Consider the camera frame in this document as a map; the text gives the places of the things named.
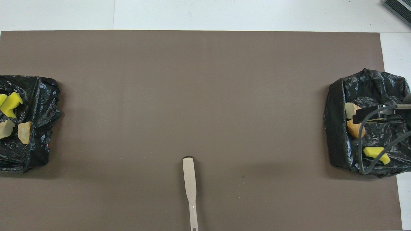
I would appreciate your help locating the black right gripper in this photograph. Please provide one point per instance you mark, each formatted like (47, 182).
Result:
(385, 114)

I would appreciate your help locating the pale crusty bread chunk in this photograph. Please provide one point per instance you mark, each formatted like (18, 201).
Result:
(350, 110)

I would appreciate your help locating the brown bread nugget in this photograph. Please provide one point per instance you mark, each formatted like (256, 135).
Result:
(353, 130)

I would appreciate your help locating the small yellow green sponge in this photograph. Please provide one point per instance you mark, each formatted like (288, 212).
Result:
(375, 152)

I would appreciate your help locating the beige hand brush black bristles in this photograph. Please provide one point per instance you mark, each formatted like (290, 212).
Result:
(189, 179)

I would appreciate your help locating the orange striped croissant piece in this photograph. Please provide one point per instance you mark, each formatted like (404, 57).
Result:
(24, 132)
(6, 128)

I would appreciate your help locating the notched yellow sponge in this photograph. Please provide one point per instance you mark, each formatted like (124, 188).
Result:
(11, 104)

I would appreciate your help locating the green topped yellow sponge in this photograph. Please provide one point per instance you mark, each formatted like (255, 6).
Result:
(2, 99)

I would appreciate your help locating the black bag lined bin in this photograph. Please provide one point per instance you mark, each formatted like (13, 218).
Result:
(337, 128)
(38, 112)

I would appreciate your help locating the dark ribbed vent panel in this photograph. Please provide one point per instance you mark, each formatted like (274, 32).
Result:
(399, 9)

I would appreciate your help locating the brown table mat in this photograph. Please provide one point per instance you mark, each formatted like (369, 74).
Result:
(192, 96)

